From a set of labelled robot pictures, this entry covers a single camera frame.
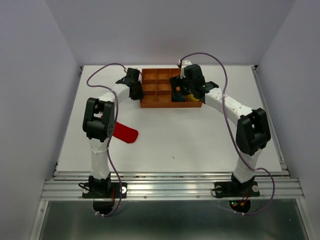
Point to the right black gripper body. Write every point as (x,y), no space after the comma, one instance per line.
(185,87)

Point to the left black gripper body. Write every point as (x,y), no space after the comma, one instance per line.
(138,93)

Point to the yellow bear sock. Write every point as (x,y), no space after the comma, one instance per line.
(193,98)

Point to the teal sock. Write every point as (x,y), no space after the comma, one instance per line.
(177,98)

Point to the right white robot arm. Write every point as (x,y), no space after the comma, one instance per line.
(252,127)

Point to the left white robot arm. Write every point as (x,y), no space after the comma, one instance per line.
(99,122)

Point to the orange compartment tray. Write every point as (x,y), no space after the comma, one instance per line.
(158,92)

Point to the red sock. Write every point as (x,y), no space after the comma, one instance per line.
(124,133)

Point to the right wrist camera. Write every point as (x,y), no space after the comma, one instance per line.
(182,65)

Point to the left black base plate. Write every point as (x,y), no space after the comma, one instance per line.
(89,192)

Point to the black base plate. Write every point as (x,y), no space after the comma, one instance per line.
(89,192)
(232,189)

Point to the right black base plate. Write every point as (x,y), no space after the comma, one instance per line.
(232,189)

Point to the aluminium mounting rail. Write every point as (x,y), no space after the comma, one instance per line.
(156,186)

